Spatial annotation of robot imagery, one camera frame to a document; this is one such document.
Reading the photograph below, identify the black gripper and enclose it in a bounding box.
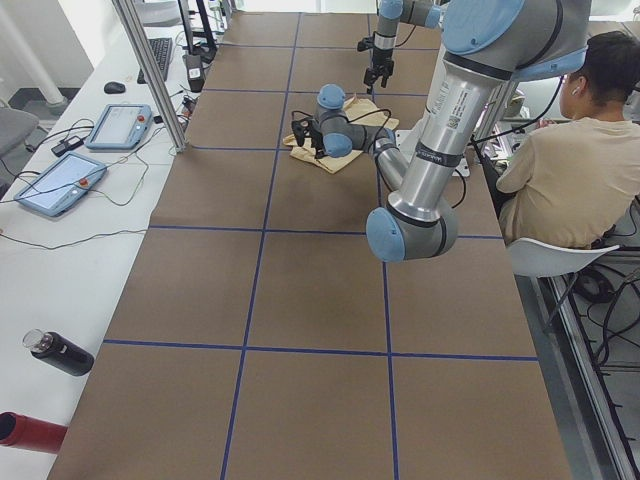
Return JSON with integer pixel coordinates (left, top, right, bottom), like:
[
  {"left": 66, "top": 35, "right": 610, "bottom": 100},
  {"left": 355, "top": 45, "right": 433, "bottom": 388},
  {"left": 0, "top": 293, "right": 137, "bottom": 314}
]
[
  {"left": 309, "top": 127, "right": 325, "bottom": 159},
  {"left": 363, "top": 48, "right": 394, "bottom": 94}
]

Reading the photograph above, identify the cream yellow long-sleeve shirt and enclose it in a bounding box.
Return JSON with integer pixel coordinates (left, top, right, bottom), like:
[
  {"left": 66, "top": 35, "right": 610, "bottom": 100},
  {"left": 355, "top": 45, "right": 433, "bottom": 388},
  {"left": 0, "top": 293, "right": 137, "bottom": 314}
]
[{"left": 283, "top": 95, "right": 399, "bottom": 174}]

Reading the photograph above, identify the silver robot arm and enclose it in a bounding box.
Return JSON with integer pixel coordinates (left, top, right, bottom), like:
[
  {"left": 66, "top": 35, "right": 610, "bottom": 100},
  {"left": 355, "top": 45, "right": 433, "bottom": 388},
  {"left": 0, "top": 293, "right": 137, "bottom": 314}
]
[
  {"left": 292, "top": 0, "right": 591, "bottom": 262},
  {"left": 357, "top": 0, "right": 447, "bottom": 94}
]

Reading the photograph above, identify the black power adapter box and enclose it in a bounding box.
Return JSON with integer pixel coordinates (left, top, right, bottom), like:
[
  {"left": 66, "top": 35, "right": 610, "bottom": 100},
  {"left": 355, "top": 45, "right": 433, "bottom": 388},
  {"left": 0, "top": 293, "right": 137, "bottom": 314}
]
[{"left": 183, "top": 54, "right": 205, "bottom": 93}]

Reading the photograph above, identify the black keyboard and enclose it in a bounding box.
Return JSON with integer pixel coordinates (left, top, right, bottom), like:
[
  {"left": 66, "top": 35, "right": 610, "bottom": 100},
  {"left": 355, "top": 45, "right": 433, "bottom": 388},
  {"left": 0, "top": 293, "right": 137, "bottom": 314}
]
[{"left": 148, "top": 37, "right": 173, "bottom": 81}]

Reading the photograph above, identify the far blue teach pendant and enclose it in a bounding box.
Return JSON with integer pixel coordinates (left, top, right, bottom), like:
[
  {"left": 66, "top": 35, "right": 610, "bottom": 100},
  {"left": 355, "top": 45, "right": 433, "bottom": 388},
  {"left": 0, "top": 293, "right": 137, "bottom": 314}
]
[{"left": 84, "top": 104, "right": 153, "bottom": 151}]

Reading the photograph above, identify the blue teach pendant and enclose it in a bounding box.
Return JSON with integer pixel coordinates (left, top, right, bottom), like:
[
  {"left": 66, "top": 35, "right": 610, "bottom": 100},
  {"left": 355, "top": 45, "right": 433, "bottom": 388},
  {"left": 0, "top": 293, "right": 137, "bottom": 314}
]
[
  {"left": 84, "top": 104, "right": 153, "bottom": 151},
  {"left": 14, "top": 152, "right": 107, "bottom": 218}
]

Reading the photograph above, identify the black computer mouse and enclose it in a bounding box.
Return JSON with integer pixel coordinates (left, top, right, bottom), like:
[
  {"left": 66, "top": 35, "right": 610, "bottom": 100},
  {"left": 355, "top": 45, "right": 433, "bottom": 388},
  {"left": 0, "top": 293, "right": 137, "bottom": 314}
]
[{"left": 103, "top": 81, "right": 126, "bottom": 95}]

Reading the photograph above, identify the seated person in beige shirt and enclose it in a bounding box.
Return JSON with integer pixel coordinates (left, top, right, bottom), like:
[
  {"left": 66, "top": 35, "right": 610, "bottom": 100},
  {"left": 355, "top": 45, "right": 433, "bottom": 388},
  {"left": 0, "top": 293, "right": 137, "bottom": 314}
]
[{"left": 495, "top": 31, "right": 639, "bottom": 249}]

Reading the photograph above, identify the white office chair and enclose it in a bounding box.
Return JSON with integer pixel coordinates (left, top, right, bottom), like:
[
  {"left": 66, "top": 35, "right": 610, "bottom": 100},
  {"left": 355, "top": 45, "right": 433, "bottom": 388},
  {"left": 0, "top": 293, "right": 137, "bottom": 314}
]
[{"left": 504, "top": 235, "right": 621, "bottom": 331}]

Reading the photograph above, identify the near blue teach pendant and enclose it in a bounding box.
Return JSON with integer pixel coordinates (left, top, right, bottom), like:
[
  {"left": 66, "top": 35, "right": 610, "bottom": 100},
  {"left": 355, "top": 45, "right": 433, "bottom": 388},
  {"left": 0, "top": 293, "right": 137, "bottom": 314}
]
[{"left": 14, "top": 152, "right": 107, "bottom": 218}]

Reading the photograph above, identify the black water bottle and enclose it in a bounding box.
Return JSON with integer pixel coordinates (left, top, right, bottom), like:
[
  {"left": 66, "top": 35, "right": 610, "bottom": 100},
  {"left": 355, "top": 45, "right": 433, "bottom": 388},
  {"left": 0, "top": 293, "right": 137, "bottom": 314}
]
[{"left": 22, "top": 329, "right": 94, "bottom": 377}]

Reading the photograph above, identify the red water bottle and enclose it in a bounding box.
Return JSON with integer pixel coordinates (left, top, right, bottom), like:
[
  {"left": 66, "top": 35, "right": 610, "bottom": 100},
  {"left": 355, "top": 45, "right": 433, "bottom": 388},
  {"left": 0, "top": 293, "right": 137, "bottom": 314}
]
[{"left": 1, "top": 412, "right": 67, "bottom": 454}]

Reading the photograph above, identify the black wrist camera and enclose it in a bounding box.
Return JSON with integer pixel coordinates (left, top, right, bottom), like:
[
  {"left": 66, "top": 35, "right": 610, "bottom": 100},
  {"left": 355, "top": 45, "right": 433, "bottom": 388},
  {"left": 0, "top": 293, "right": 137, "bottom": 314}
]
[
  {"left": 356, "top": 36, "right": 375, "bottom": 52},
  {"left": 291, "top": 110, "right": 313, "bottom": 147}
]

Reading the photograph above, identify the aluminium frame post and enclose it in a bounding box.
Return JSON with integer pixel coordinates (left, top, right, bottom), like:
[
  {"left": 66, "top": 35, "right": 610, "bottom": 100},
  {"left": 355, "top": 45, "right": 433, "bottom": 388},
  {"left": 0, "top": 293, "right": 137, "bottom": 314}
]
[{"left": 112, "top": 0, "right": 187, "bottom": 153}]

